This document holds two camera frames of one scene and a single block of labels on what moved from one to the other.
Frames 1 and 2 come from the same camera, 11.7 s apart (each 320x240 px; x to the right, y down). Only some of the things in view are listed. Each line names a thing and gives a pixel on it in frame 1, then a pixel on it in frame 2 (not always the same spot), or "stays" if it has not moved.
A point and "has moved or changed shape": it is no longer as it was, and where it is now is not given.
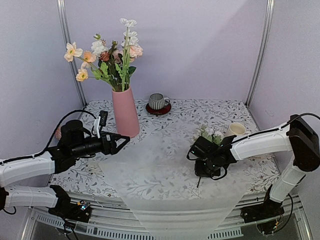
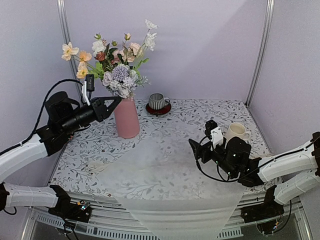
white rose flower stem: (130, 38) -> (149, 41)
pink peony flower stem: (117, 55) has moved or changed shape
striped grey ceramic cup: (157, 101) stays
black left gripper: (113, 149) -> (100, 110)
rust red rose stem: (105, 56) has moved or changed shape
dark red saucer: (165, 110) stays
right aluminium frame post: (262, 54) stays
